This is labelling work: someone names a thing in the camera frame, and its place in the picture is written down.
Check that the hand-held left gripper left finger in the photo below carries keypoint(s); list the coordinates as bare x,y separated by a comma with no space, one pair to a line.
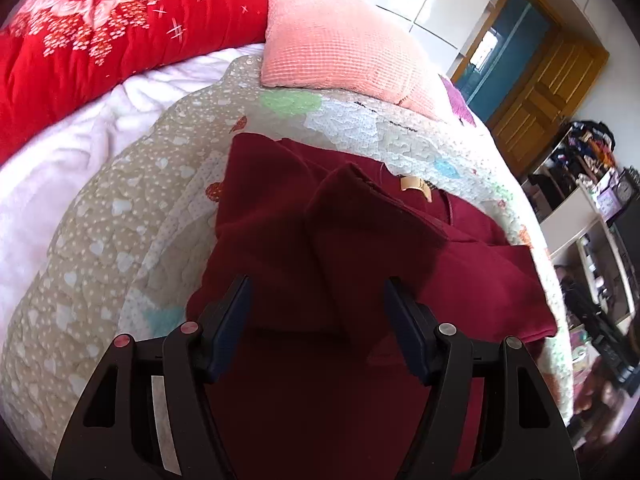
230,325

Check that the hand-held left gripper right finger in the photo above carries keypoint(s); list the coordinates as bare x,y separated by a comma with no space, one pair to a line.
400,325

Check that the maroon sweater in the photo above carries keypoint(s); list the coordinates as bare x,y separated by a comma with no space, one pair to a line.
325,240

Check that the heart-patterned quilted bedspread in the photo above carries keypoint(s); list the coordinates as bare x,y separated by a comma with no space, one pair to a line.
100,260

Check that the black bag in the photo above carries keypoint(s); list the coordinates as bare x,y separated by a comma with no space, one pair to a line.
600,320

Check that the white cabinet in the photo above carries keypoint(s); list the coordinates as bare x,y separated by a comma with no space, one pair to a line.
575,220

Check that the purple pillow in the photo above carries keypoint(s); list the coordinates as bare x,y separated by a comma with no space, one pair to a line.
457,102

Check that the shoe rack with shoes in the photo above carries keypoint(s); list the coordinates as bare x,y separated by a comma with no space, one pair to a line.
580,150

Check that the wooden door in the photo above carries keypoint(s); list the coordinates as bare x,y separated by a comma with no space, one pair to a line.
545,105

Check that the pink pillow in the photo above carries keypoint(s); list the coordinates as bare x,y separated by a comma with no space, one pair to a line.
340,45

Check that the red floral quilt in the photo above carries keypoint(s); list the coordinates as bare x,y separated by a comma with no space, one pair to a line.
100,50

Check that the teal glass door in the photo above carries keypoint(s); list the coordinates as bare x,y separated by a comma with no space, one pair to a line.
515,25

